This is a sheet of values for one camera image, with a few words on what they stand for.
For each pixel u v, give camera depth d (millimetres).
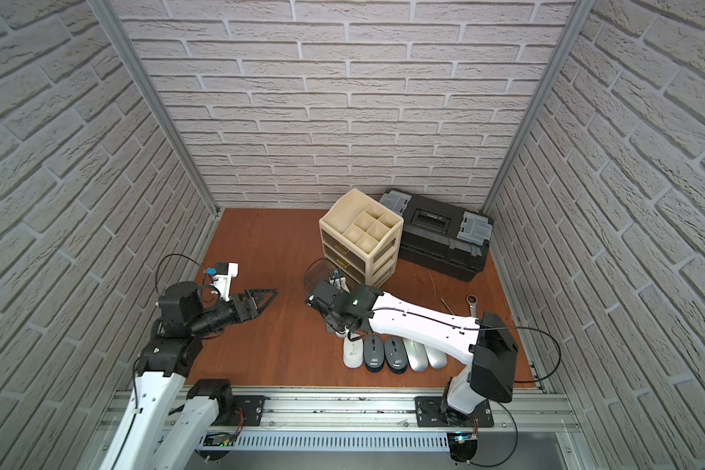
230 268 645
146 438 433
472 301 946
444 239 897
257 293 620
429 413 740
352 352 812
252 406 741
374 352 828
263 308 629
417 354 829
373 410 758
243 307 613
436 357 839
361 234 793
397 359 796
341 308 550
